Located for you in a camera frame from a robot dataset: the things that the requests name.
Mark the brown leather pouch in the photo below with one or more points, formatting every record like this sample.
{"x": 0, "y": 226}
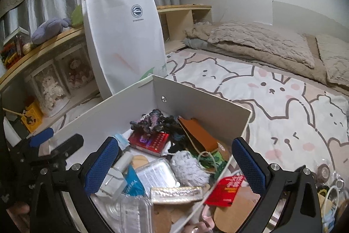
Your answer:
{"x": 200, "y": 139}

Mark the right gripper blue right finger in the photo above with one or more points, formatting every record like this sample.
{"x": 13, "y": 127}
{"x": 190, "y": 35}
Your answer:
{"x": 251, "y": 164}

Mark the wooden headboard shelf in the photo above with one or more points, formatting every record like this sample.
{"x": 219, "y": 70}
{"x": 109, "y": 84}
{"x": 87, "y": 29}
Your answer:
{"x": 174, "y": 19}

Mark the red card box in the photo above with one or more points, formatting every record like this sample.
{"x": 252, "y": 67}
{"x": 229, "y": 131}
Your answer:
{"x": 153, "y": 144}

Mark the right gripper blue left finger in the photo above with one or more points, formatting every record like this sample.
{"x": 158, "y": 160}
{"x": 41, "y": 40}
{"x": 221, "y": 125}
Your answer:
{"x": 98, "y": 163}

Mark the red foil packet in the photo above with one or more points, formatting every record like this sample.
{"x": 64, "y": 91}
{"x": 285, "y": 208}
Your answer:
{"x": 225, "y": 191}

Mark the beige pillow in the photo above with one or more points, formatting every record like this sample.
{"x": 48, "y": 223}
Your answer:
{"x": 266, "y": 38}
{"x": 334, "y": 55}

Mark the purple plush toy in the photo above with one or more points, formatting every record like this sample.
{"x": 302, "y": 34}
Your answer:
{"x": 49, "y": 29}

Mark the white shoe box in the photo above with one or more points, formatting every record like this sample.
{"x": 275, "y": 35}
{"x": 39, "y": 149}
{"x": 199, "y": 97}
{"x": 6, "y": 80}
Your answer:
{"x": 224, "y": 120}

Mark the white tote bag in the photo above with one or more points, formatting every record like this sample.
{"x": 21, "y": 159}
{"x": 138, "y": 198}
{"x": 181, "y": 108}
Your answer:
{"x": 124, "y": 42}

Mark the dark artificial flower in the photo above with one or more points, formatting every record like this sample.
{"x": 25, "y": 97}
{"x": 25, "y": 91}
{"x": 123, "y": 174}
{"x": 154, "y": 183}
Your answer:
{"x": 155, "y": 122}

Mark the cartoon bunny bed sheet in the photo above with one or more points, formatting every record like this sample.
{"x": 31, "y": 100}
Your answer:
{"x": 293, "y": 123}

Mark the white yarn pompom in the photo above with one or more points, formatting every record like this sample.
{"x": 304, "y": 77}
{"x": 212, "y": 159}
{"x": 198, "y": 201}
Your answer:
{"x": 187, "y": 169}

